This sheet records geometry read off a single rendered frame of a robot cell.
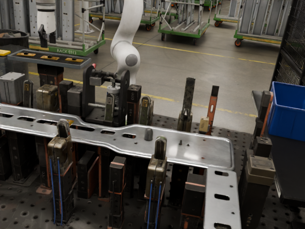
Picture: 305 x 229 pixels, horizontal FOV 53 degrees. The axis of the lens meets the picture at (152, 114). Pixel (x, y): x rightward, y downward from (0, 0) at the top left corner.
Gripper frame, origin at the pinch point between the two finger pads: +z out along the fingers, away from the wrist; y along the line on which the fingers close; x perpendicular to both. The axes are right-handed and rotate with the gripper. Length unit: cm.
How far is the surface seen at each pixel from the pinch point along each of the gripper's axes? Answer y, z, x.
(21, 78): 15.3, 13.2, -6.8
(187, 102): 22, 12, 69
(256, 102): -9, 20, 103
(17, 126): 40.6, 23.2, 4.2
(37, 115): 29.8, 23.2, 7.0
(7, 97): 21.0, 21.1, -11.4
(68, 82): 13.4, 13.4, 14.5
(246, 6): -642, 33, 186
